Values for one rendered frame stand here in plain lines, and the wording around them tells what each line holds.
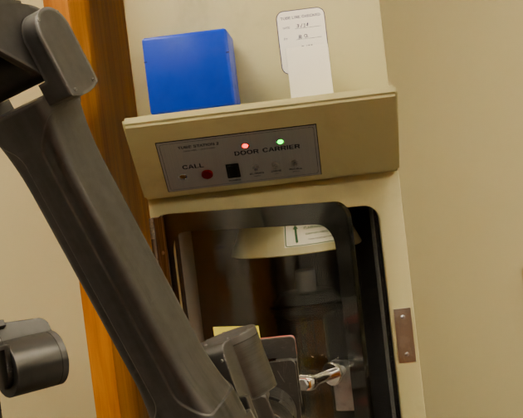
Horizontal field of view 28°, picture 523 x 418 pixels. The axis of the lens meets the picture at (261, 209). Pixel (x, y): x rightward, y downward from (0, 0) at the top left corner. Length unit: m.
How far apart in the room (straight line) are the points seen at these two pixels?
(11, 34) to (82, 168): 0.11
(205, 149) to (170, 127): 0.05
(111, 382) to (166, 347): 0.46
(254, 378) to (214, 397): 0.08
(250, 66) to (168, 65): 0.14
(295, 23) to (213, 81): 0.16
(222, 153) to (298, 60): 0.14
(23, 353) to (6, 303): 0.79
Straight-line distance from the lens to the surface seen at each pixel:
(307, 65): 1.24
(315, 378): 1.13
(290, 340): 1.05
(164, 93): 1.22
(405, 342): 1.34
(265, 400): 0.93
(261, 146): 1.24
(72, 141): 0.81
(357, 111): 1.22
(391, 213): 1.32
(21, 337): 1.08
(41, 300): 1.83
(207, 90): 1.22
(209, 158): 1.26
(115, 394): 1.28
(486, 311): 1.79
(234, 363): 0.92
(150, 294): 0.83
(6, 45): 0.77
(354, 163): 1.28
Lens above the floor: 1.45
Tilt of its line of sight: 3 degrees down
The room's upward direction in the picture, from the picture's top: 7 degrees counter-clockwise
